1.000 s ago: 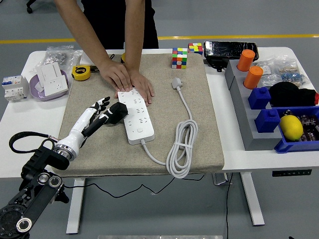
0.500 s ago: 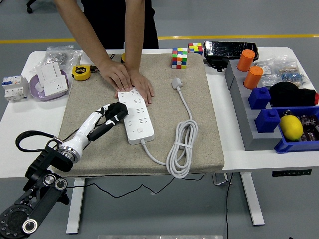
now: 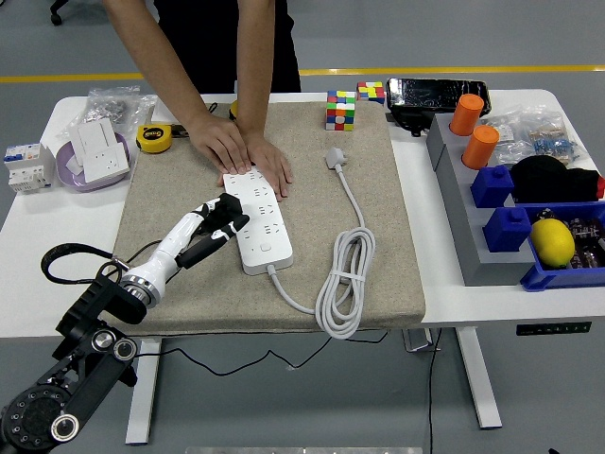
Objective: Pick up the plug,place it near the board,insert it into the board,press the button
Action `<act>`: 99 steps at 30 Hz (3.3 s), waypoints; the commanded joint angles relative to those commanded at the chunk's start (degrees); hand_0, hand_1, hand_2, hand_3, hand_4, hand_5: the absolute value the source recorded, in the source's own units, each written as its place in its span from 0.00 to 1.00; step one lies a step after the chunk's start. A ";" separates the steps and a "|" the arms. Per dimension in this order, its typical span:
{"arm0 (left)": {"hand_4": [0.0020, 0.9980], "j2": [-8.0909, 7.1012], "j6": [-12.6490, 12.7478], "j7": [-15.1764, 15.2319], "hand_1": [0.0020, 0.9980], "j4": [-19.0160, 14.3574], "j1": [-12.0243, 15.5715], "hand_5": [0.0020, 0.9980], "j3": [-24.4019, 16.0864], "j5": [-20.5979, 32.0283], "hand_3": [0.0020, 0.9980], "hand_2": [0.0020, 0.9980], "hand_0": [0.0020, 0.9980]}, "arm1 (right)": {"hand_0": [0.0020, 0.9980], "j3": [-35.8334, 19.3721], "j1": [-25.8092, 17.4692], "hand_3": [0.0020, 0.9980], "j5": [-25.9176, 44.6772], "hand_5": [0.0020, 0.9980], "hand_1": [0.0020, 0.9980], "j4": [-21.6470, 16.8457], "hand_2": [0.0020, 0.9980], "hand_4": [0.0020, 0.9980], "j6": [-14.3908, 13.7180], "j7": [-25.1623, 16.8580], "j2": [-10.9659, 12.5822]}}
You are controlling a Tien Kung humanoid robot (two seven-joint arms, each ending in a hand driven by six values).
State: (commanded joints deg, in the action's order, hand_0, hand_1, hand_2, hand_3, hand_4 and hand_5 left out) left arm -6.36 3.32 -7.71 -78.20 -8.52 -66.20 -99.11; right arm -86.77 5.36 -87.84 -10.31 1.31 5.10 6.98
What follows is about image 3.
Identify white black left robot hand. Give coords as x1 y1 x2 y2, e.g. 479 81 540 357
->
125 196 251 297

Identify person's right hand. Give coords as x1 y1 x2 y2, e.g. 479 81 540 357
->
183 112 253 174

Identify person's left hand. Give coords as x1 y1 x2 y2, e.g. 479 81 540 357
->
244 131 295 203

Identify black plug adapter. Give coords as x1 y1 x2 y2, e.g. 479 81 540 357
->
215 192 251 231

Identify white power strip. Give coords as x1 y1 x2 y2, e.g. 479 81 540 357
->
217 165 294 277

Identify grey-brown mat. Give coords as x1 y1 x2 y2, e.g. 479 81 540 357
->
112 100 426 338

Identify large Rubik's cube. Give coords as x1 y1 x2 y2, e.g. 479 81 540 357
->
324 90 357 132

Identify clear bag of screws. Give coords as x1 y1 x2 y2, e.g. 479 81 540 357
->
83 84 157 136

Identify small Rubik's cube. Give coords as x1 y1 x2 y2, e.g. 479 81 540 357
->
356 80 387 106

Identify purple plate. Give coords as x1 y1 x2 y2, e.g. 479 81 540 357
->
55 131 131 193

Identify black device stand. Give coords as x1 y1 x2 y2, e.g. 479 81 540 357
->
387 109 439 138

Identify white table leg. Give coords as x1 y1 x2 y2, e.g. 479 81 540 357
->
456 325 503 430
125 338 163 445

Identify white circuit breaker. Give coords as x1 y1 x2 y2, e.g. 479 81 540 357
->
3 142 57 194

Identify black glossy flat device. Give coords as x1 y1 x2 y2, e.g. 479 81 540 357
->
385 78 492 114

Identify orange cylinder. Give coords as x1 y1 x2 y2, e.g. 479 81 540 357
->
461 125 501 170
448 93 485 136

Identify grey stepped block base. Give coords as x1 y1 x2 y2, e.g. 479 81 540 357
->
426 113 538 288

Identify blue block with stud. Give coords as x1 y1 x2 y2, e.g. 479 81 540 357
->
482 206 534 253
470 164 515 209

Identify grey metal box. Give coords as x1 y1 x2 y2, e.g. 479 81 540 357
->
402 328 441 354

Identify clear bag of white parts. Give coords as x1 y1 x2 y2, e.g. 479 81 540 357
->
481 111 535 166

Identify black cloth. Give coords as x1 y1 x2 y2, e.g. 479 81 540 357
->
509 155 604 204

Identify clear bag of resistors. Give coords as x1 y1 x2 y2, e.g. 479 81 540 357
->
519 104 590 167

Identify yellow lemon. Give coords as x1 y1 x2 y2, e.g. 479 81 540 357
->
528 218 577 270

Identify blue plastic bin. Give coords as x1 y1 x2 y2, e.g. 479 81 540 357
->
519 201 605 292

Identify dark cylindrical components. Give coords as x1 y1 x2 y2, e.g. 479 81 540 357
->
533 207 605 271

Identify black table control panel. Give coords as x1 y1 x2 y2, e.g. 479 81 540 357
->
515 321 593 337

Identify white wall switch plate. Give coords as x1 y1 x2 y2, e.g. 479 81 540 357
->
149 94 183 123

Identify white power strip cord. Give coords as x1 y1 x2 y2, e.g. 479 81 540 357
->
267 147 377 340

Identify white wall socket panel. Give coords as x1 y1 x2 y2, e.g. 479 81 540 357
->
82 145 131 183

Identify black plug cord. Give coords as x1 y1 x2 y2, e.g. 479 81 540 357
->
112 238 389 377

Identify thin black cable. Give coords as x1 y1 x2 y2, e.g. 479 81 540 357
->
426 328 443 454

